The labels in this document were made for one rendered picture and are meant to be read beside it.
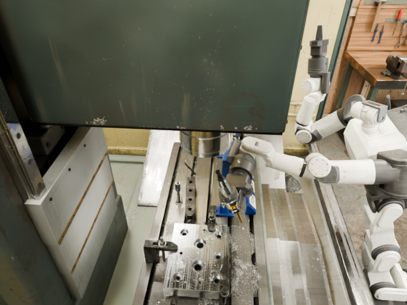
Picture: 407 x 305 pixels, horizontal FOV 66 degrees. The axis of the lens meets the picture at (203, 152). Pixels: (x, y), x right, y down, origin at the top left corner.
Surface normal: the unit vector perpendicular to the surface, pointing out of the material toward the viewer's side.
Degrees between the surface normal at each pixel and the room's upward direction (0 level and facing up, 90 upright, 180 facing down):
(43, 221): 90
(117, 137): 90
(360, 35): 90
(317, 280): 8
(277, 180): 24
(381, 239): 90
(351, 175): 60
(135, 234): 0
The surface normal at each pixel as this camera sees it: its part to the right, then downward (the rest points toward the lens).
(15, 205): 1.00, 0.05
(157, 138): -0.03, -0.48
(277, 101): -0.07, 0.61
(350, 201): 0.00, -0.79
